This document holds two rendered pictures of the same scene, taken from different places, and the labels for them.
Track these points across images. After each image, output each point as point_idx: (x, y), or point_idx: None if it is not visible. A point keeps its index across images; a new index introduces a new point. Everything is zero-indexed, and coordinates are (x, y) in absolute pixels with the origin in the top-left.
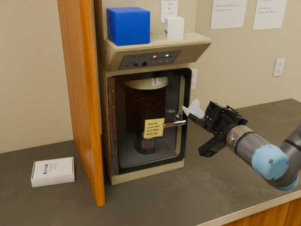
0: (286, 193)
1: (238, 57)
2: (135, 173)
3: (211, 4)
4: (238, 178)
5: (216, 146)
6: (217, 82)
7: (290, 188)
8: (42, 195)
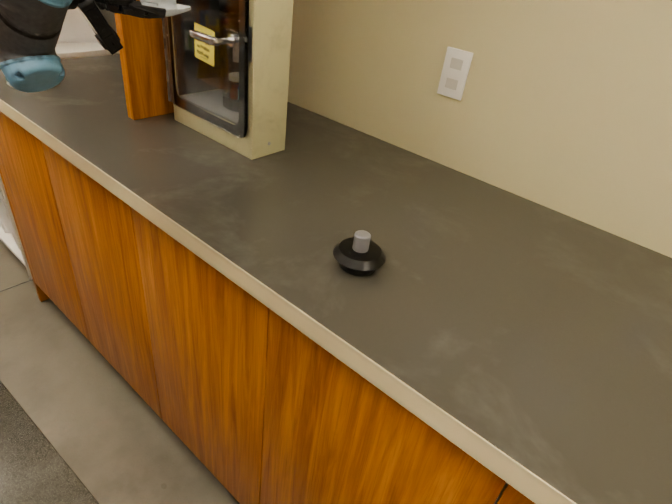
0: (233, 258)
1: (599, 65)
2: (196, 120)
3: None
4: (252, 207)
5: (85, 18)
6: (518, 111)
7: (6, 78)
8: None
